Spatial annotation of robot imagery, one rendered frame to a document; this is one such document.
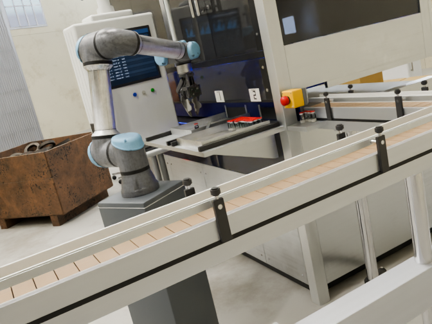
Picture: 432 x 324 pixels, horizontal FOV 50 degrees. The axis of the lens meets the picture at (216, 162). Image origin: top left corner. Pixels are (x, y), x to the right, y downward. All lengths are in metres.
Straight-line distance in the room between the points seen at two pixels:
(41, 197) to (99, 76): 2.86
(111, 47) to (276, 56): 0.67
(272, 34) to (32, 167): 3.10
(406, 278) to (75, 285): 0.90
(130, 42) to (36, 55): 10.31
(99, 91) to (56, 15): 10.90
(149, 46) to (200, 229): 1.14
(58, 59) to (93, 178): 7.83
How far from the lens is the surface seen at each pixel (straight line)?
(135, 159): 1.79
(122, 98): 2.76
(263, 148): 2.10
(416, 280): 1.43
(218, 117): 2.61
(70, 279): 0.88
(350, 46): 2.28
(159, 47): 1.98
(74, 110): 12.50
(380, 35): 2.42
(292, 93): 1.94
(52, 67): 12.32
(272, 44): 2.00
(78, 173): 4.73
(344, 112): 1.90
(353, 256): 2.42
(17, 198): 4.90
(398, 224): 2.60
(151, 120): 2.83
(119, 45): 1.86
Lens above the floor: 1.26
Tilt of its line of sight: 13 degrees down
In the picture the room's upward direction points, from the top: 13 degrees counter-clockwise
